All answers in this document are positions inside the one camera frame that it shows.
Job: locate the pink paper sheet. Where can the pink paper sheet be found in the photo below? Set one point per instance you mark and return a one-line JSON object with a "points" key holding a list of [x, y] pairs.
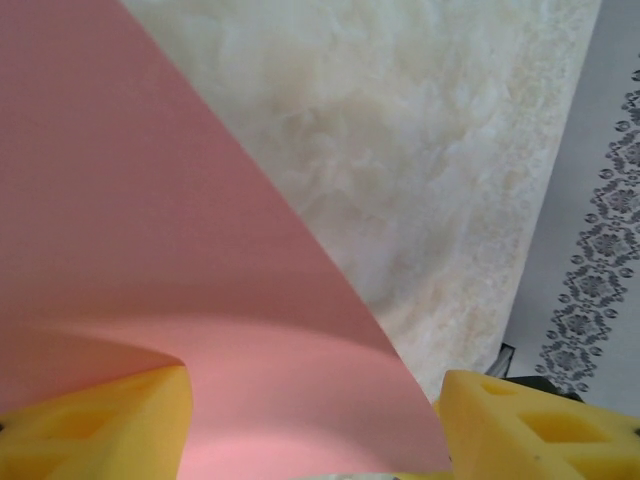
{"points": [[150, 225]]}

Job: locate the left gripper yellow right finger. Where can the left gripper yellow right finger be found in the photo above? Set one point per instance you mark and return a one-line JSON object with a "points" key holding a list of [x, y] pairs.
{"points": [[480, 430]]}

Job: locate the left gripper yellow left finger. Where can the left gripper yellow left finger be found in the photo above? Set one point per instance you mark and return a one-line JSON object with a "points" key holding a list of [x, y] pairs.
{"points": [[150, 425]]}

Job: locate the aluminium side rail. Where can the aluminium side rail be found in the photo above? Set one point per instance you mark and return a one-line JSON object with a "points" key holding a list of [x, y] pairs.
{"points": [[504, 360]]}

